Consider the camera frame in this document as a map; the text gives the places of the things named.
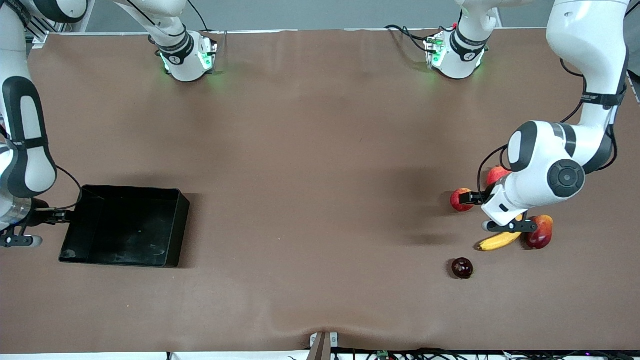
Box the black left base cables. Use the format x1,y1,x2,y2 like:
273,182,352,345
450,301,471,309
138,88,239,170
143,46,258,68
385,24,453,53

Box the red pomegranate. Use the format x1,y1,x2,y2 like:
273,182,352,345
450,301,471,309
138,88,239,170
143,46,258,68
486,166,512,187

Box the red apple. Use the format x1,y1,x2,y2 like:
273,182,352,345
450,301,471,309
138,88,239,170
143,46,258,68
450,187,476,213

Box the black plastic box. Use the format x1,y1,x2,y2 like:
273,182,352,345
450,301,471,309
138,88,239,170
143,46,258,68
58,184,191,269

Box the aluminium frame profile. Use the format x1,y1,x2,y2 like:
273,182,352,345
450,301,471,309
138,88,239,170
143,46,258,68
22,12,76,38

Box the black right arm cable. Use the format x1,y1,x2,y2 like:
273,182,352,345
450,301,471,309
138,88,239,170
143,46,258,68
52,0,176,212

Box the red mango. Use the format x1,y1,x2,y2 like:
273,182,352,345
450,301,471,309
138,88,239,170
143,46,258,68
525,214,554,250

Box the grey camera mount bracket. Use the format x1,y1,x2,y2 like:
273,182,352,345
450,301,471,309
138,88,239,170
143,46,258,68
306,331,339,360

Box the dark purple round fruit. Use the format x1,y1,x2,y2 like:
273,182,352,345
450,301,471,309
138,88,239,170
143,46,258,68
451,257,474,280

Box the brown table cover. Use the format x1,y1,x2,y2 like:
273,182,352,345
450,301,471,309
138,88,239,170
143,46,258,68
0,27,640,353

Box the yellow banana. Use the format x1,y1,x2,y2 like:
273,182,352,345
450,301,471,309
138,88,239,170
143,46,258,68
477,214,525,252

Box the black right base cable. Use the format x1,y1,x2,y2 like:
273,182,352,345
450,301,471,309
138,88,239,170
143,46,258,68
187,0,211,32

